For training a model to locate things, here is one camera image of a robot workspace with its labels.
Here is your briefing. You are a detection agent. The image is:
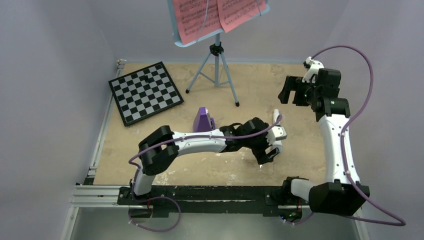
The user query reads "purple metronome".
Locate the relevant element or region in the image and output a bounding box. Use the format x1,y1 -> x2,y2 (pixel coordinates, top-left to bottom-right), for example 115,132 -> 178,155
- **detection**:
192,107 -> 216,133

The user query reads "light blue music stand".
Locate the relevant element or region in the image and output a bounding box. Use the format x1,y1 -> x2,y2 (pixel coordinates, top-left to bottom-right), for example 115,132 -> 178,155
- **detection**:
167,0 -> 270,107

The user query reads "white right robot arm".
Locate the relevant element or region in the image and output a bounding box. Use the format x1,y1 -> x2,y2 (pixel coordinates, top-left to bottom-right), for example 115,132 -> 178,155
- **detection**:
278,68 -> 370,217

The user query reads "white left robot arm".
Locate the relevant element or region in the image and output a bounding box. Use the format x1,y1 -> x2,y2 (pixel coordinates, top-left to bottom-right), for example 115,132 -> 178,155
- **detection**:
128,117 -> 288,205

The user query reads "black white checkerboard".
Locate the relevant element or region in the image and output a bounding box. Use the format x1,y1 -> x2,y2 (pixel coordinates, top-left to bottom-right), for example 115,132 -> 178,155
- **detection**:
108,61 -> 184,127

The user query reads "white recorder flute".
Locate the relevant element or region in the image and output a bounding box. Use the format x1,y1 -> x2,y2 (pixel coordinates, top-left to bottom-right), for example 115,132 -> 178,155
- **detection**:
272,109 -> 285,157

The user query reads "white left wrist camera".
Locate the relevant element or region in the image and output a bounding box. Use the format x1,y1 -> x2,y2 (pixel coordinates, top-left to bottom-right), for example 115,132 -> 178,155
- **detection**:
266,125 -> 288,145

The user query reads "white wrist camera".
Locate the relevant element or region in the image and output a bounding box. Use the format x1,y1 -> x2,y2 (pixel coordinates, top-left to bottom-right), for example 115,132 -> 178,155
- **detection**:
301,56 -> 324,84
266,125 -> 288,145

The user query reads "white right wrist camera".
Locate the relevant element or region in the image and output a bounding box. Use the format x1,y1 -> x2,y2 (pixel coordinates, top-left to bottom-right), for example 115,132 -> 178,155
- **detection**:
301,56 -> 324,84

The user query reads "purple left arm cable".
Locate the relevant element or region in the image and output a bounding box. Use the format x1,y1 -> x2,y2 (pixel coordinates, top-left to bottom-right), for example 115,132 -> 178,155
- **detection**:
128,114 -> 283,196

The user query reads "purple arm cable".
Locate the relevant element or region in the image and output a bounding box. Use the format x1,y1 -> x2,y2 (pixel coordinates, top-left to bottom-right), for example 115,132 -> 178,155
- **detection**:
128,114 -> 283,196
311,45 -> 407,227

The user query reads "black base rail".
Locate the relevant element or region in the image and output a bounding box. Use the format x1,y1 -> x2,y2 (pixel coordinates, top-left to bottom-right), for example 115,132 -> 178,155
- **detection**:
117,185 -> 309,219

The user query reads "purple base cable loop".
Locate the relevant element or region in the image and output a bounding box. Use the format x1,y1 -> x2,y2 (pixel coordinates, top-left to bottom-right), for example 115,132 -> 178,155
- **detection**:
128,195 -> 182,233

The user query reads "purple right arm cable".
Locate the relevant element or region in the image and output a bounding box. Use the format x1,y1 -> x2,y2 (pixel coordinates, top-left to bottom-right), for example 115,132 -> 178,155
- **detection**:
311,45 -> 407,227

